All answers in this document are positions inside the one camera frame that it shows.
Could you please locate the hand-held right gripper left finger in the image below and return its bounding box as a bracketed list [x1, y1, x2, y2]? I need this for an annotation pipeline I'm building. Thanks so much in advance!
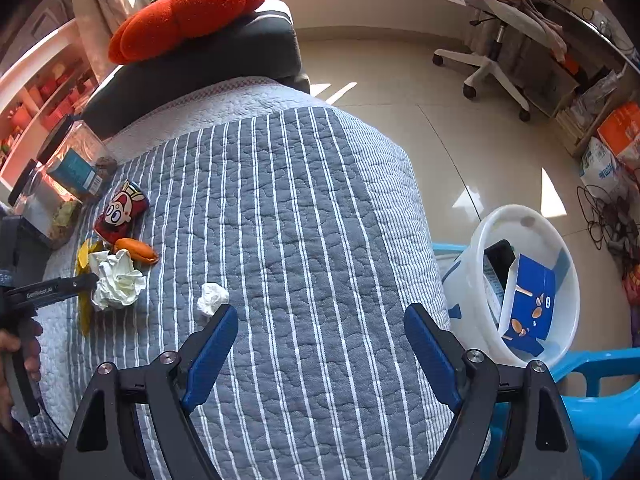
[59, 304, 240, 480]

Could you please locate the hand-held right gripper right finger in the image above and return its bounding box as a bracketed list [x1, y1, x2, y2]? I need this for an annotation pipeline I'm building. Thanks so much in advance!
[403, 303, 583, 480]

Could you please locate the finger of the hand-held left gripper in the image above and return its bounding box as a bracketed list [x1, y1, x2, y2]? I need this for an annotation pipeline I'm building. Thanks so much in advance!
[7, 273, 100, 309]

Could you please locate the yellow snack packet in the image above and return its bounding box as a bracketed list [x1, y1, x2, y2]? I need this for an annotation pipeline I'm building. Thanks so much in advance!
[75, 239, 109, 337]

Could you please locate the small white tissue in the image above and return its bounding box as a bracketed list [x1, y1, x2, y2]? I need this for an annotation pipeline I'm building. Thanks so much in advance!
[196, 282, 231, 319]

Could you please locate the large white tissue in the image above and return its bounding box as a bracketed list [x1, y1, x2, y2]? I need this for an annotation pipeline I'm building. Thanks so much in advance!
[89, 249, 148, 310]

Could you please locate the blue drink carton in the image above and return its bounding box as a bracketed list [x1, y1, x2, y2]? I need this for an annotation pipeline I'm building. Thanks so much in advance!
[486, 266, 506, 328]

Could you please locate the blue snack box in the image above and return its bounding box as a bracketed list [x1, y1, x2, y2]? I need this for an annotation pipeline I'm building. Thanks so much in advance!
[497, 254, 558, 357]

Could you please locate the white plastic bin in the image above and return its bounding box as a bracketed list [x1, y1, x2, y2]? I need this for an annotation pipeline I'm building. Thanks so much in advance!
[440, 204, 581, 369]

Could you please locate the person's left hand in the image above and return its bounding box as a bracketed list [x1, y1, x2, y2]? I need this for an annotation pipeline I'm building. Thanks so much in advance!
[0, 319, 45, 432]

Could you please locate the clear jar of nuts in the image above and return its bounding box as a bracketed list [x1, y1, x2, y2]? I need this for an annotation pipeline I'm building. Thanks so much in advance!
[7, 159, 84, 250]

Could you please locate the orange sausage-shaped packet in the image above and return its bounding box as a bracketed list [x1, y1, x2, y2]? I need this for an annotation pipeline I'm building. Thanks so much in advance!
[114, 237, 160, 266]

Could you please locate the teal label plastic jar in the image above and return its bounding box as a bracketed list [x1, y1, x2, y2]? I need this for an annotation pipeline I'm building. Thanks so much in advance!
[37, 119, 119, 204]

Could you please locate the cartoon print red can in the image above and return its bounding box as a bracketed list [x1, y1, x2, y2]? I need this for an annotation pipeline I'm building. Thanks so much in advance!
[94, 180, 150, 241]

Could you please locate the grey striped quilt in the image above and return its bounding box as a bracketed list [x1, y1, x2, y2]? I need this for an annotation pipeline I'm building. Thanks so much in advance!
[10, 82, 451, 480]

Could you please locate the blue plastic chair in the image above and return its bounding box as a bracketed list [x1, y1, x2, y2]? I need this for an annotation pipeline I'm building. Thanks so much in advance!
[432, 242, 640, 480]

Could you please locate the red printed bag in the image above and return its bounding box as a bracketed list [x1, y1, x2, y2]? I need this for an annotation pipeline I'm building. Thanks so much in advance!
[622, 260, 640, 307]

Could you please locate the white printed bag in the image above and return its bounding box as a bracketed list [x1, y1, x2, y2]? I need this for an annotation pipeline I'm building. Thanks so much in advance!
[580, 136, 634, 199]

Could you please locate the beige curtain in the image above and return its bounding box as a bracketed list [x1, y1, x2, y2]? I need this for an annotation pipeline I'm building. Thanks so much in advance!
[67, 0, 151, 61]

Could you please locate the dark grey seat cushion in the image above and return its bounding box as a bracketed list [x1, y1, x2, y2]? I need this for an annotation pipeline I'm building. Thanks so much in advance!
[80, 0, 312, 141]

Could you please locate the stack of books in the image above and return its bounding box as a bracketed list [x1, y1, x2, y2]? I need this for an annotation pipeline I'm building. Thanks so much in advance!
[555, 70, 621, 157]

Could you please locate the orange pumpkin cushion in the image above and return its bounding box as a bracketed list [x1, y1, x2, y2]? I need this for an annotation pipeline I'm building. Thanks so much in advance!
[107, 0, 268, 66]

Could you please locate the orange cardboard box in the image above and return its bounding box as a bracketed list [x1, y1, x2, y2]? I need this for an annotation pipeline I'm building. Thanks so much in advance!
[597, 101, 640, 171]

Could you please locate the white office chair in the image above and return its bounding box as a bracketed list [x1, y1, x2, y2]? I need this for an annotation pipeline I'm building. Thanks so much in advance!
[432, 0, 569, 122]

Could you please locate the wooden desk with shelves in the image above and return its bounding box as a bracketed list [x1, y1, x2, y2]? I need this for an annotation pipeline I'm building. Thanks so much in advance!
[525, 0, 640, 157]

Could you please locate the pink garment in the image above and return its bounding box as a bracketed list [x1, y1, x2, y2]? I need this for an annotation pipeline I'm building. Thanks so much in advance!
[467, 0, 569, 64]

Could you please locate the white wall shelf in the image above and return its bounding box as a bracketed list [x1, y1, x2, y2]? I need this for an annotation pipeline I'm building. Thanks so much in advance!
[0, 19, 101, 196]

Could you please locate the tangle of black cables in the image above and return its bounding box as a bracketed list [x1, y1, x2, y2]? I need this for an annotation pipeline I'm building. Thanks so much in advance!
[575, 185, 637, 262]

